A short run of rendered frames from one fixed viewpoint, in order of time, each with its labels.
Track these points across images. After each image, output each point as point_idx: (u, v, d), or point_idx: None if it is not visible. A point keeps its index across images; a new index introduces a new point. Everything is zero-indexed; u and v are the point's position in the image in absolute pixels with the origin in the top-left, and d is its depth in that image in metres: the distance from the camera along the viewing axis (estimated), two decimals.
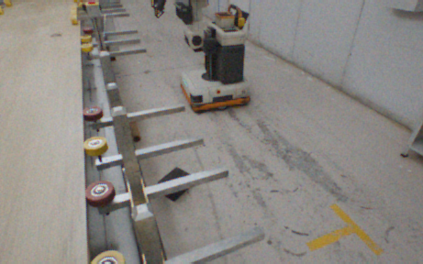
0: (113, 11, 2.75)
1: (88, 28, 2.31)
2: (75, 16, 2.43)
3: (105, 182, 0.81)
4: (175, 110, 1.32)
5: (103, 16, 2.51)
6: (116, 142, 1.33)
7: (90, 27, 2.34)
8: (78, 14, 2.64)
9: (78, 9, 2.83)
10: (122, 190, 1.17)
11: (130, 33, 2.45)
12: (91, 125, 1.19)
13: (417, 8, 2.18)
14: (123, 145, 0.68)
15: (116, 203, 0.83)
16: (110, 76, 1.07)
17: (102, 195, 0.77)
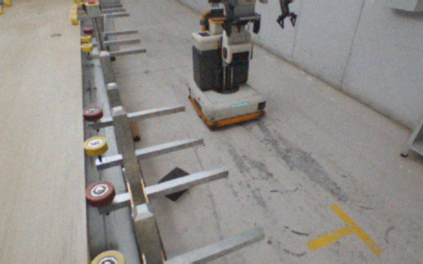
0: (113, 11, 2.75)
1: (88, 28, 2.31)
2: (75, 16, 2.43)
3: (105, 182, 0.81)
4: (175, 110, 1.32)
5: (103, 16, 2.51)
6: (116, 142, 1.33)
7: (90, 27, 2.34)
8: (78, 14, 2.64)
9: (78, 9, 2.83)
10: (122, 190, 1.17)
11: (130, 33, 2.45)
12: (91, 125, 1.19)
13: (417, 8, 2.18)
14: (123, 145, 0.68)
15: (116, 203, 0.83)
16: (110, 76, 1.07)
17: (102, 195, 0.77)
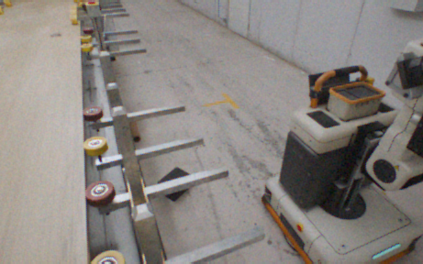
0: (113, 11, 2.75)
1: (88, 28, 2.31)
2: (75, 16, 2.43)
3: (105, 182, 0.81)
4: (175, 110, 1.32)
5: (103, 16, 2.51)
6: (116, 142, 1.33)
7: (90, 27, 2.34)
8: (78, 14, 2.64)
9: (78, 9, 2.83)
10: (122, 190, 1.17)
11: (130, 33, 2.45)
12: (91, 125, 1.19)
13: (417, 8, 2.18)
14: (123, 145, 0.68)
15: (116, 203, 0.83)
16: (110, 76, 1.07)
17: (102, 195, 0.77)
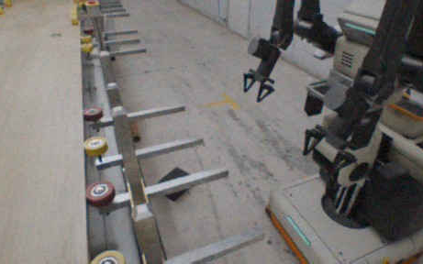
0: (113, 11, 2.75)
1: (88, 28, 2.31)
2: (75, 16, 2.43)
3: (105, 182, 0.81)
4: (175, 110, 1.32)
5: (103, 16, 2.51)
6: (116, 142, 1.33)
7: (90, 27, 2.34)
8: (78, 14, 2.64)
9: (78, 9, 2.83)
10: (122, 190, 1.17)
11: (130, 33, 2.45)
12: (91, 125, 1.19)
13: None
14: (123, 145, 0.68)
15: (116, 203, 0.83)
16: (110, 76, 1.07)
17: (102, 195, 0.77)
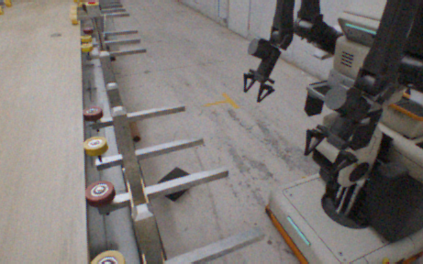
0: (113, 11, 2.75)
1: (88, 28, 2.31)
2: (75, 16, 2.43)
3: (105, 182, 0.81)
4: (175, 110, 1.32)
5: (103, 16, 2.51)
6: (116, 142, 1.33)
7: (90, 27, 2.34)
8: (78, 14, 2.64)
9: (78, 9, 2.83)
10: (122, 190, 1.17)
11: (130, 33, 2.45)
12: (91, 125, 1.19)
13: None
14: (123, 145, 0.68)
15: (116, 203, 0.83)
16: (110, 76, 1.07)
17: (102, 195, 0.77)
